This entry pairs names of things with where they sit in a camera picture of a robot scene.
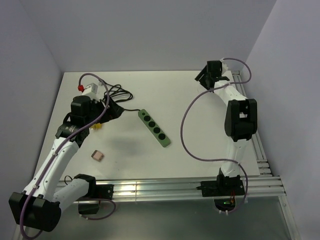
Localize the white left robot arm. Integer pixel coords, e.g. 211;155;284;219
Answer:
8;96;124;232

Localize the aluminium rail frame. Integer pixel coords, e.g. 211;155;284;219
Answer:
12;69;301;240

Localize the black power strip cable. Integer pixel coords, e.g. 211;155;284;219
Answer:
101;80;141;113

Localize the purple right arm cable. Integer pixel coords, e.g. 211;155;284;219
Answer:
180;57;252;216

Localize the brown plug adapter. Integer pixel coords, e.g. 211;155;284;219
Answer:
91;150;105;162

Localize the green power strip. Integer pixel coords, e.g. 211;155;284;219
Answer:
138;109;171;148

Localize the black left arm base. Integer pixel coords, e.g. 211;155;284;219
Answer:
77;184;117;221

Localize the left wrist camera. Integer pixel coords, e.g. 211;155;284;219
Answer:
81;83;99;99

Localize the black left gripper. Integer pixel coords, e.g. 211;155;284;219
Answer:
84;94;124;127

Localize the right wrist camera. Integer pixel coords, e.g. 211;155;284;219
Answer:
219;58;229;75

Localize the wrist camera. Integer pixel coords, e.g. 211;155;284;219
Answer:
81;83;99;99
219;58;229;75

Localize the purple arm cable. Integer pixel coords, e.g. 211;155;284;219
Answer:
180;57;252;216
19;72;117;239

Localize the yellow plug adapter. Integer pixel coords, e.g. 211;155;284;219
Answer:
90;123;103;130

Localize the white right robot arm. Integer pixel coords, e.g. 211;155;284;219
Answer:
195;58;258;195

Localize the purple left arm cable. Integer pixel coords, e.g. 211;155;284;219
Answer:
19;72;117;239

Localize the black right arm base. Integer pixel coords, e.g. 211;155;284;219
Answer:
196;180;245;197

